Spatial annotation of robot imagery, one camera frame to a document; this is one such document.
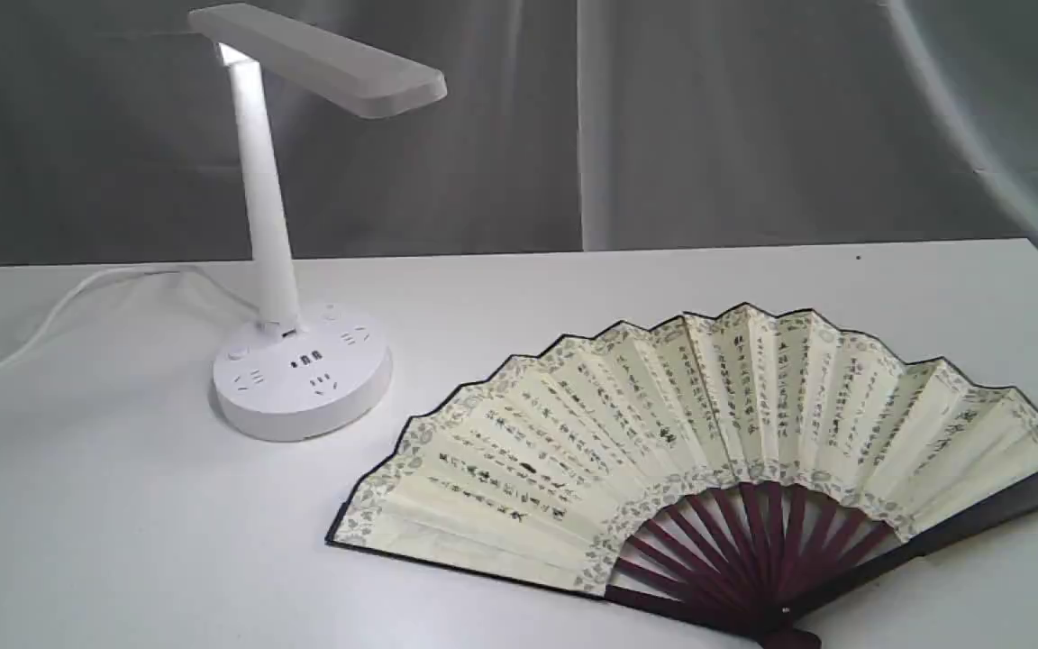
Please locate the paper folding fan dark ribs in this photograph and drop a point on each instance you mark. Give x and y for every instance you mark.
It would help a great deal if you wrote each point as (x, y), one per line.
(735, 472)

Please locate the grey backdrop curtain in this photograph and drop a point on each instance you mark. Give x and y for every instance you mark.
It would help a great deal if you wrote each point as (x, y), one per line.
(568, 125)

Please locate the white desk lamp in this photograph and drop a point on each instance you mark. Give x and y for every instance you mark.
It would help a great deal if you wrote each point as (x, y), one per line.
(300, 369)

